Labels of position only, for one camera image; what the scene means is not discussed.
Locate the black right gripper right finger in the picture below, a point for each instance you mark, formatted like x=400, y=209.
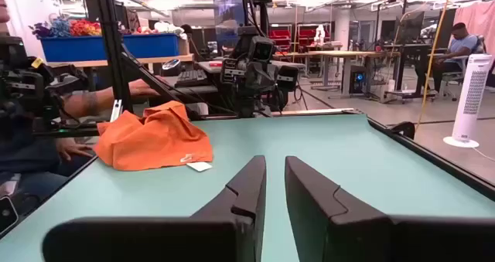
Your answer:
x=348, y=235

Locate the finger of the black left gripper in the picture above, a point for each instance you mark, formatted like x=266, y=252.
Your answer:
x=287, y=79
x=229, y=70

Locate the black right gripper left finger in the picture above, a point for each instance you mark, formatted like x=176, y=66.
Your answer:
x=216, y=235

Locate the orange towel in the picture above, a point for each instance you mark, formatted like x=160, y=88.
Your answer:
x=154, y=138

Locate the person's forearm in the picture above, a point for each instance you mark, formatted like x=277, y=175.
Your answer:
x=96, y=101

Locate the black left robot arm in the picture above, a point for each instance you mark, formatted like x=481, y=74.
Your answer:
x=247, y=105

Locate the black keyboard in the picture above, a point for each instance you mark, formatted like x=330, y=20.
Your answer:
x=191, y=78

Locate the red bin rack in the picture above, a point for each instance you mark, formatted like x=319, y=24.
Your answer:
x=280, y=36
x=309, y=34

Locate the blue hanging banner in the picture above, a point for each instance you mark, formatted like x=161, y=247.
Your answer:
x=228, y=11

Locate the wooden desk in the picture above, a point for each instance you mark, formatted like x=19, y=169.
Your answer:
x=348, y=53

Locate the wooden workbench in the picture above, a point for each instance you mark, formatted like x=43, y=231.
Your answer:
x=162, y=58

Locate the computer tower with blue light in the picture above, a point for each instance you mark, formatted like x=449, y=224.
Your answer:
x=358, y=80

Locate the person's hand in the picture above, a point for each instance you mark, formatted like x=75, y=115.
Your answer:
x=73, y=150
x=143, y=88

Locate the black table clamp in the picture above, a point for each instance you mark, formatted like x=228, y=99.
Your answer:
x=404, y=130

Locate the black desk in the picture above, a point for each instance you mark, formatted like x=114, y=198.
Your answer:
x=410, y=51

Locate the black monitor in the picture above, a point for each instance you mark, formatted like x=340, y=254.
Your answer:
x=410, y=28

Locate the blue plastic bin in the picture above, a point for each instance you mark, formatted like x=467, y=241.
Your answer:
x=69, y=47

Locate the colourful fabric pile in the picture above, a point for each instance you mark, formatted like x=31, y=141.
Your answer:
x=73, y=28

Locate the person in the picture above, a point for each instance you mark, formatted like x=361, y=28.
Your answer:
x=27, y=157
x=460, y=45

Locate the white tower fan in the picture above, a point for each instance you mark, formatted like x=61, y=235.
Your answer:
x=470, y=99

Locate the office chair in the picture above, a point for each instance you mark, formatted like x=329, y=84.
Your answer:
x=479, y=45

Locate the pink curtain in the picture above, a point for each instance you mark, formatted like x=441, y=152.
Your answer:
x=479, y=18

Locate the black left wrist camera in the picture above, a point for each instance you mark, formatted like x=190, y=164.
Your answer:
x=262, y=50

